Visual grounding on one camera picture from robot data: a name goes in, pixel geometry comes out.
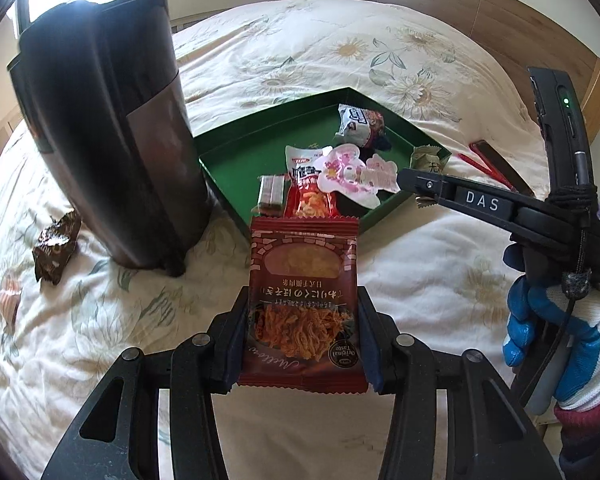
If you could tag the white floral quilt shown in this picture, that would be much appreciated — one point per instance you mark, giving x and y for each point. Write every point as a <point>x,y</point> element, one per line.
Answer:
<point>105,320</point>

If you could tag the dark red snack packet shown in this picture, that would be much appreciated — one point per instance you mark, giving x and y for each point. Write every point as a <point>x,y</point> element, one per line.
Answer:
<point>300,270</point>

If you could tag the crumpled brown snack wrapper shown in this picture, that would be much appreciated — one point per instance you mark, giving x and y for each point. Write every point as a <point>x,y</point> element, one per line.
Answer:
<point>55,245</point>

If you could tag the long red and white snack packet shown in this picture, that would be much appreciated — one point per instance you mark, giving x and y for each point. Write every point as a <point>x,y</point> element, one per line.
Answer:
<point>305,195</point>

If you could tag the person's right hand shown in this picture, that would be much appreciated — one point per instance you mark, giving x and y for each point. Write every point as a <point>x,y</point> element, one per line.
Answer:
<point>590,355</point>

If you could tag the small brown wrapped candy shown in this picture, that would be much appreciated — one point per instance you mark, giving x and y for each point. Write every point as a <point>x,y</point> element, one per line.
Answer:
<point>272,192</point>

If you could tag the dark red flat case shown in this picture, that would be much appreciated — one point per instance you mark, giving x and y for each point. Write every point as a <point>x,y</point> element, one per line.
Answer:
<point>500,165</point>

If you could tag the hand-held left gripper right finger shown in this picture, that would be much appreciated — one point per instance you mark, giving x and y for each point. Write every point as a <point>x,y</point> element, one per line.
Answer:
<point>372,360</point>

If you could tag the orange striped snack packet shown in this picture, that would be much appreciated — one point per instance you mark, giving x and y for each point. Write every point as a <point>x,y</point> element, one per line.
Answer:
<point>11,300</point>

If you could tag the small green candy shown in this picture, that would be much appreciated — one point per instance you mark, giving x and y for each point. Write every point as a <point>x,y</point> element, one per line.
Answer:
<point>427,160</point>

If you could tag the person's right forearm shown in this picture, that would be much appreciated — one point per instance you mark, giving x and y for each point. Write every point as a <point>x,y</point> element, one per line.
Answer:
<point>590,440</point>

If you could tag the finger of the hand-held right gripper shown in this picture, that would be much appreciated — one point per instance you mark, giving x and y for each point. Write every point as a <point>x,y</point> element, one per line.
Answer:
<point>480,202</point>

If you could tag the black and silver kettle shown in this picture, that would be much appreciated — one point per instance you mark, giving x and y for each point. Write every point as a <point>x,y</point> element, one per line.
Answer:
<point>105,135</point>

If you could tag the white and blue snack packet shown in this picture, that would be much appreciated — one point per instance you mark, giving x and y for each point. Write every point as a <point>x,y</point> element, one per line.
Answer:
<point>352,120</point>

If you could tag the green tray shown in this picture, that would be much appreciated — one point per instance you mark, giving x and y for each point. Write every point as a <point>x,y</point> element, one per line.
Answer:
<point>240,160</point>

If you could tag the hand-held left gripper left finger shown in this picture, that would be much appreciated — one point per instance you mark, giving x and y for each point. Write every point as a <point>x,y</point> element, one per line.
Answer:
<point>230,360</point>

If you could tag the wooden headboard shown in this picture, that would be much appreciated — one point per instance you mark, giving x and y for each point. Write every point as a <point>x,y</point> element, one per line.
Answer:
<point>480,5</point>

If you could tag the pink snack packet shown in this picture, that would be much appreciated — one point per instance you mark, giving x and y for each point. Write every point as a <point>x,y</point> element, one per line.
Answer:
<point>345,170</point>

